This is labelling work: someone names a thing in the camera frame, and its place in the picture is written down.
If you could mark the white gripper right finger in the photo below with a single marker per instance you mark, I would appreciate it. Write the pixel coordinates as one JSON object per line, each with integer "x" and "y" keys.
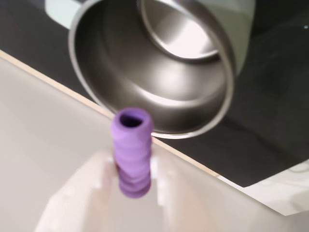
{"x": 178, "y": 205}

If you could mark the purple ribbed pen grip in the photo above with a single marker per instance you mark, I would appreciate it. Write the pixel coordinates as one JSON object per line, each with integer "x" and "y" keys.
{"x": 132, "y": 154}

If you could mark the pale green steel-lined cup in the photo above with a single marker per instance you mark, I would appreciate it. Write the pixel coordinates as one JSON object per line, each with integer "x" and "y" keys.
{"x": 154, "y": 72}

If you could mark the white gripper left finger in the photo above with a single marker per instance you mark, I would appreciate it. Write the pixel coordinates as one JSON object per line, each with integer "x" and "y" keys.
{"x": 79, "y": 200}

